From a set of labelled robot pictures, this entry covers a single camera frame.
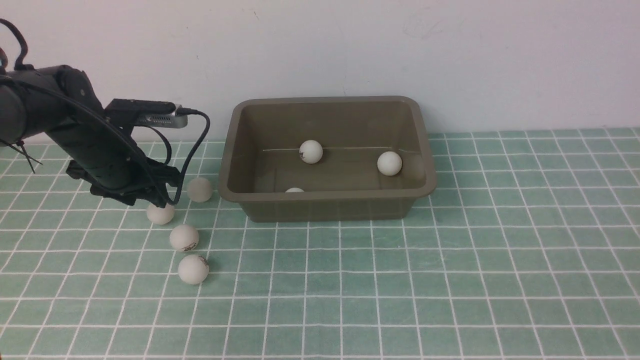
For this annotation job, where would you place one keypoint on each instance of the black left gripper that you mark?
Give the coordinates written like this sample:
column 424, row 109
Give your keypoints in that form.
column 129, row 183

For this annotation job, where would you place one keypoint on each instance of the white ping-pong ball bin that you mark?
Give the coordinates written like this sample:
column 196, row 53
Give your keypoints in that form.
column 200, row 190

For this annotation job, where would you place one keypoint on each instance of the white ping-pong ball red logo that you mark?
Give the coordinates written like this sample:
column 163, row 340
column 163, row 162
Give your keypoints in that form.
column 184, row 237

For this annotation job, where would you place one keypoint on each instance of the white ping-pong ball plain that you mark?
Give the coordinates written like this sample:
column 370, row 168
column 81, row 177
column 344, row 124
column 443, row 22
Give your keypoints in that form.
column 193, row 269

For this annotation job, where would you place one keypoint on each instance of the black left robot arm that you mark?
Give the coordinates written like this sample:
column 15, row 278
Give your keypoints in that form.
column 60, row 101

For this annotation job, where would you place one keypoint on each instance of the olive green plastic bin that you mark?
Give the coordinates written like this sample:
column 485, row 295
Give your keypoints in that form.
column 260, row 160

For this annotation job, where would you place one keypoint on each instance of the green checkered tablecloth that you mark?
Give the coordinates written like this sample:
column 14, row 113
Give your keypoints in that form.
column 528, row 249

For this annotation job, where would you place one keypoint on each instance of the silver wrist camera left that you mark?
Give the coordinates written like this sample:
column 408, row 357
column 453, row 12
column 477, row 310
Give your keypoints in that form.
column 157, row 114

